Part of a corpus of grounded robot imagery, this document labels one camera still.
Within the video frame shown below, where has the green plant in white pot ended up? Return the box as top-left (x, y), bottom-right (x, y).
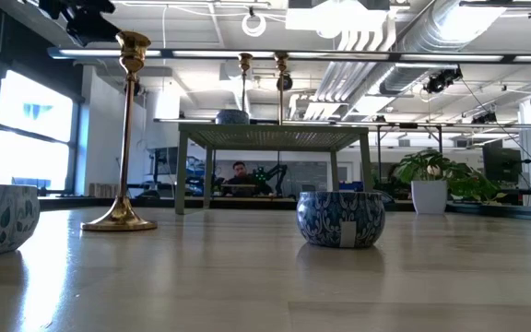
top-left (393, 148), bottom-right (509, 216)

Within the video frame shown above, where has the gold candlestick holder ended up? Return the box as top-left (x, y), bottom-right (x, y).
top-left (274, 51), bottom-right (290, 126)
top-left (238, 52), bottom-right (254, 113)
top-left (80, 30), bottom-right (159, 232)

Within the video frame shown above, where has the black overhead camera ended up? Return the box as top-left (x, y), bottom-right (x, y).
top-left (275, 72), bottom-right (295, 93)

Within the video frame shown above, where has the overhead LED light bar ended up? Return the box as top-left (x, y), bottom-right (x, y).
top-left (46, 45), bottom-right (531, 65)

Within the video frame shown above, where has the white ceiling light panel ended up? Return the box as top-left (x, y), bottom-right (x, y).
top-left (285, 0), bottom-right (390, 33)

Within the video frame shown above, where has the person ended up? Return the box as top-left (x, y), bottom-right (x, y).
top-left (222, 160), bottom-right (260, 197)

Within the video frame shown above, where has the black ceiling-mounted device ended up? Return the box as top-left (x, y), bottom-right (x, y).
top-left (424, 65), bottom-right (465, 96)

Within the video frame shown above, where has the black background rig frame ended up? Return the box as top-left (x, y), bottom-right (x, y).
top-left (153, 117), bottom-right (531, 184)

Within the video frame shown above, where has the black monitor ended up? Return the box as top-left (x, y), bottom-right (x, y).
top-left (481, 140), bottom-right (524, 184)

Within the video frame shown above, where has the white coiled cable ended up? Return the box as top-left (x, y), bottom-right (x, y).
top-left (241, 11), bottom-right (268, 39)

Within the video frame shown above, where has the green perforated metal shelf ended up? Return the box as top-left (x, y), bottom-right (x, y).
top-left (174, 122), bottom-right (376, 219)

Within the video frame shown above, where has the black round ceiling device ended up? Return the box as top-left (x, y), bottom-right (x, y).
top-left (124, 77), bottom-right (143, 97)

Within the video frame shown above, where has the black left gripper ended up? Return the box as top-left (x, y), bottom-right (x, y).
top-left (39, 0), bottom-right (122, 47)

